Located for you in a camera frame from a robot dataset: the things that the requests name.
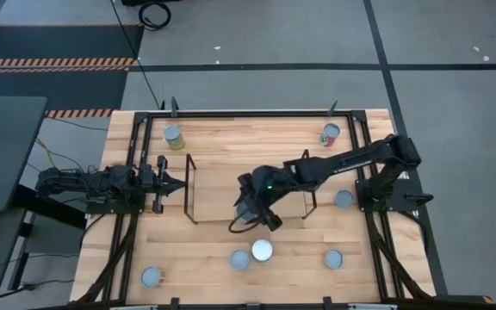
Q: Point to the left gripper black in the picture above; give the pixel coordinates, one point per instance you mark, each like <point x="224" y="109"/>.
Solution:
<point x="149" y="178"/>

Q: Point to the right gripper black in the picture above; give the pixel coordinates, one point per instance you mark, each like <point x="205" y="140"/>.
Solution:
<point x="267" y="183"/>

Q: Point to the green and red labelled can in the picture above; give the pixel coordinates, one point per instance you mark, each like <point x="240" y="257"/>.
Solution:
<point x="247" y="214"/>

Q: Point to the tall can with silver lid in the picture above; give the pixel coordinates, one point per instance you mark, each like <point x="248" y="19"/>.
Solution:
<point x="262" y="250"/>

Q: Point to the tall can with grey lid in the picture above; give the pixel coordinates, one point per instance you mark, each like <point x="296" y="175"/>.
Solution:
<point x="343" y="200"/>

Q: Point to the red labelled tin can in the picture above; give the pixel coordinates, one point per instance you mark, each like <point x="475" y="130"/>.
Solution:
<point x="334" y="259"/>

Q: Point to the red and white labelled can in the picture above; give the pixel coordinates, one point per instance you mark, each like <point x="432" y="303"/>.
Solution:
<point x="330" y="130"/>

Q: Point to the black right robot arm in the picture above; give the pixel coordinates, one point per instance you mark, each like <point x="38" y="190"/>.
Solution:
<point x="351" y="159"/>

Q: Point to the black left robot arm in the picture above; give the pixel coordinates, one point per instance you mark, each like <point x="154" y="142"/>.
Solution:
<point x="58" y="181"/>

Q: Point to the yellow labelled tin can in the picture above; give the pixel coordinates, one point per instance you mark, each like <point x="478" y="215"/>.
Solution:
<point x="174" y="134"/>

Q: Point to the green and orange labelled can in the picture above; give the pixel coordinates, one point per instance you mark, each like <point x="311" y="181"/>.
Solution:
<point x="239" y="260"/>

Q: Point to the black table clamp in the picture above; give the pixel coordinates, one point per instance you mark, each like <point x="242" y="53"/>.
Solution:
<point x="332" y="108"/>
<point x="327" y="302"/>
<point x="174" y="107"/>
<point x="175" y="303"/>

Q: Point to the tin can with reddish label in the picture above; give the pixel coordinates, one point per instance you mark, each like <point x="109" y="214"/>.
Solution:
<point x="150" y="277"/>

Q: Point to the grey desk top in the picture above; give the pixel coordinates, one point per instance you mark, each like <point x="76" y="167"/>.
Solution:
<point x="7" y="150"/>

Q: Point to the black hazard-striped floor mat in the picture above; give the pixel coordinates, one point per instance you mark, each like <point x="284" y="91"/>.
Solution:
<point x="58" y="43"/>

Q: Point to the black equipment box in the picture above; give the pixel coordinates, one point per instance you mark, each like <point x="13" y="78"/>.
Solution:
<point x="144" y="2"/>

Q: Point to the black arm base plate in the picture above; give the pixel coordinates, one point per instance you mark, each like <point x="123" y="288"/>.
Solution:
<point x="403" y="202"/>
<point x="114" y="208"/>

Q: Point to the black aluminium extrusion frame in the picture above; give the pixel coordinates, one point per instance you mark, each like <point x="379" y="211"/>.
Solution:
<point x="248" y="114"/>

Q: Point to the black desk leg frame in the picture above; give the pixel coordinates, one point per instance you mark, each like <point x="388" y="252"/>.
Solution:
<point x="50" y="208"/>

